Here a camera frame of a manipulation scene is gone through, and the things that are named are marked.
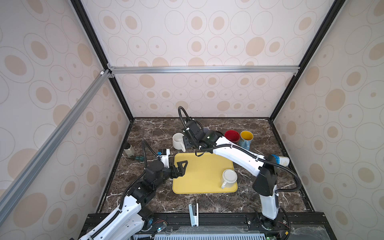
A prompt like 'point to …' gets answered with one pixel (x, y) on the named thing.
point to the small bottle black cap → (129, 149)
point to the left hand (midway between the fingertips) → (184, 161)
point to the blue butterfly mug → (246, 138)
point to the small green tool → (140, 158)
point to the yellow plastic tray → (203, 174)
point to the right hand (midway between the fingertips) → (187, 137)
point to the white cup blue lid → (282, 160)
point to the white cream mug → (230, 177)
